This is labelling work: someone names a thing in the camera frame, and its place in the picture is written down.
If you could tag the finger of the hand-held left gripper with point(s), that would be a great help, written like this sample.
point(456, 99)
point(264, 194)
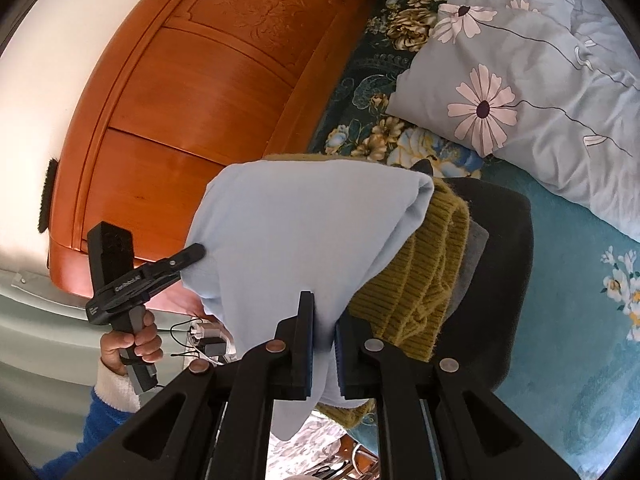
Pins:
point(192, 254)

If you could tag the grey floral pillow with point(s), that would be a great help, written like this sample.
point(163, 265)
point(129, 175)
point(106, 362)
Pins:
point(550, 60)

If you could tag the light blue shirt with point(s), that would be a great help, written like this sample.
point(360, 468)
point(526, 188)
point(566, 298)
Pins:
point(300, 230)

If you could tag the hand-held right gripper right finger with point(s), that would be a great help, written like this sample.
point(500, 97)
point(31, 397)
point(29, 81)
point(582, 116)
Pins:
point(342, 355)

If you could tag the pink cloth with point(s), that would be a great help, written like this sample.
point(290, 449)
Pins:
point(172, 305)

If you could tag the dark grey garment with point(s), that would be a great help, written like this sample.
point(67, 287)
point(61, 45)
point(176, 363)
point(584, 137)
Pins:
point(500, 280)

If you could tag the mustard knitted sweater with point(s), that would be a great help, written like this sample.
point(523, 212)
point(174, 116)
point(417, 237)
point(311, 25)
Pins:
point(420, 280)

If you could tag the grey charger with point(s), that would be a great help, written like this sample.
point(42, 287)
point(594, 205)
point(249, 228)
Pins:
point(215, 347)

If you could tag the white charger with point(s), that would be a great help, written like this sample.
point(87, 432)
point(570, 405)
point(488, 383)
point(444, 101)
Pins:
point(207, 332)

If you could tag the orange wooden headboard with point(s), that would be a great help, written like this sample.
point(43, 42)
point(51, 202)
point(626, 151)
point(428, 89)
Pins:
point(200, 85)

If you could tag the patterned grey cloth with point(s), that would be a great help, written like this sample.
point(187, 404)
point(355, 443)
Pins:
point(300, 445)

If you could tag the person's left hand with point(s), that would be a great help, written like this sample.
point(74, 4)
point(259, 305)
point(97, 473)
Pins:
point(147, 342)

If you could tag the teal floral blanket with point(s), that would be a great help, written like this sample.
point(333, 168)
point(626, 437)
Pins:
point(550, 310)

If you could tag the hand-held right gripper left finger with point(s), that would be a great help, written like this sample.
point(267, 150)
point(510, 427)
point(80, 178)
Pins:
point(310, 340)

